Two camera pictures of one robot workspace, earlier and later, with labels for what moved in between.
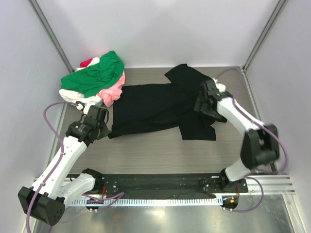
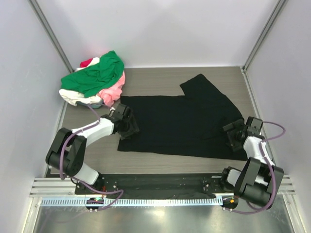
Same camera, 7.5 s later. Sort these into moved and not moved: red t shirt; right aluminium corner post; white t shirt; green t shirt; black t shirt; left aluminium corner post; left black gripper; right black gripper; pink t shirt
Moved: black t shirt; left black gripper; right black gripper
Not moved: pink t shirt; right aluminium corner post; white t shirt; left aluminium corner post; red t shirt; green t shirt
